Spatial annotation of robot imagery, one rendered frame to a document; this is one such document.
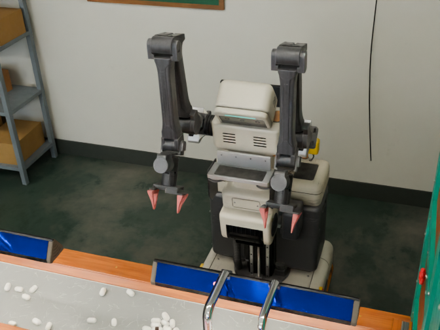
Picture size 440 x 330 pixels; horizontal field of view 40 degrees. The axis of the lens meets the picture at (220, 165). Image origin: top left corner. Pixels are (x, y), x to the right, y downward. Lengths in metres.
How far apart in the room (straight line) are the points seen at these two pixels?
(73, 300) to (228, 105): 0.92
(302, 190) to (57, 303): 1.16
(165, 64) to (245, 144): 0.51
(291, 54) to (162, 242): 2.05
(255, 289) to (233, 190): 0.82
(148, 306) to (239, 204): 0.60
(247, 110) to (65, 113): 2.54
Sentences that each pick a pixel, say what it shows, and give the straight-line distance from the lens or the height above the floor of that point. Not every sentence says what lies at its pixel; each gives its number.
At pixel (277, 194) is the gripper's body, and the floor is 1.12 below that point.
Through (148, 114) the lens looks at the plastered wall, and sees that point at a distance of 4.25.
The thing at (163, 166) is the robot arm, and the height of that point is 1.19.
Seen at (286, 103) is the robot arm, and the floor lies 1.44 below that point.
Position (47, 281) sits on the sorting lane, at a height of 0.74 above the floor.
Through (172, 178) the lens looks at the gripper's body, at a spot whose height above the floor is 1.11.
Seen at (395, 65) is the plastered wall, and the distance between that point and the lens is 3.66.
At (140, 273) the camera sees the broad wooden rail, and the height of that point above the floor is 0.77.
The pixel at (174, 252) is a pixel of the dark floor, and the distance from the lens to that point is 3.65.
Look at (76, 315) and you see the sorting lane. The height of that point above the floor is 0.74.
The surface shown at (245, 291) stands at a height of 1.08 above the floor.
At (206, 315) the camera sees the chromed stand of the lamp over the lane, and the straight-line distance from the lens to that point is 1.71.
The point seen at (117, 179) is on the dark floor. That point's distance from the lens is 4.36.
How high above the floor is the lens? 2.32
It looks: 32 degrees down
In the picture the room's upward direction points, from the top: 3 degrees counter-clockwise
